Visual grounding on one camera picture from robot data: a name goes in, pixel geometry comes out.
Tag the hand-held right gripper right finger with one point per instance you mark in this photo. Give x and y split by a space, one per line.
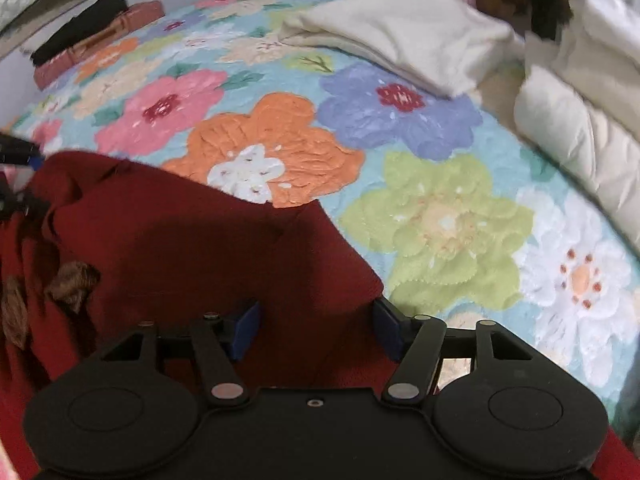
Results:
386 329

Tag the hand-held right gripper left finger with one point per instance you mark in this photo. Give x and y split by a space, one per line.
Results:
246 332

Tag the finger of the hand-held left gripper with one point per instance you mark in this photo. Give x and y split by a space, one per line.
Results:
22 152
25 207

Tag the red sweater with brown rosettes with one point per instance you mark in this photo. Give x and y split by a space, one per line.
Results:
200 260

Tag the floral quilted bedspread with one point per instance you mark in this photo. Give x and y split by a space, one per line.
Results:
450 210

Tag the black folded cloth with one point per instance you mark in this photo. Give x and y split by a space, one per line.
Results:
90 25

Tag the white folded quilted duvet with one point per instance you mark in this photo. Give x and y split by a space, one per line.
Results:
585 120

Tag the cream folded cloth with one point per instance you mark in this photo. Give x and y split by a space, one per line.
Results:
410 35

